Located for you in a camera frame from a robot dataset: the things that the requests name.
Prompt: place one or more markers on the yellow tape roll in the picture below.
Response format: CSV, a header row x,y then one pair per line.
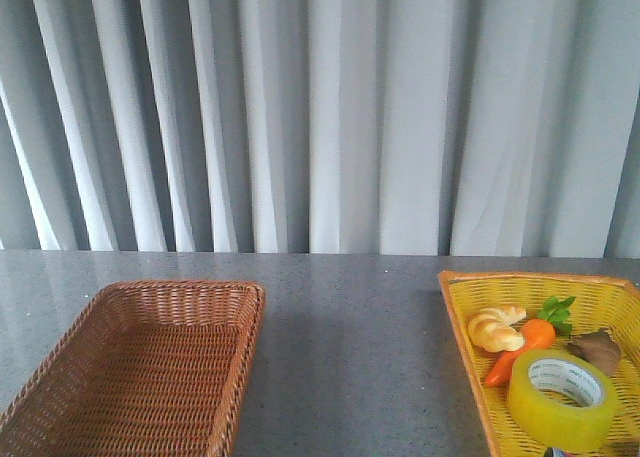
x,y
561,401

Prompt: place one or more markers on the grey pleated curtain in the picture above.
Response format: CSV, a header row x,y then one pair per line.
x,y
409,127

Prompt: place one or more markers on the toy croissant bread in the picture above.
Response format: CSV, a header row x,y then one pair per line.
x,y
492,328

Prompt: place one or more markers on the brown wicker basket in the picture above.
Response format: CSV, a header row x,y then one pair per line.
x,y
148,368

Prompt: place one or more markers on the toy orange carrot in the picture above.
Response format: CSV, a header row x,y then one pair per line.
x,y
540,333

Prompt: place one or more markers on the yellow woven basket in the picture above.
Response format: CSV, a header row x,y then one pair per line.
x,y
599,302

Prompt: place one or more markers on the brown toy mushroom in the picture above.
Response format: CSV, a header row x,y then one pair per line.
x,y
597,348

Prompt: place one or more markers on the dark item at basket edge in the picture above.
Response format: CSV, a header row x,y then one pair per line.
x,y
556,452

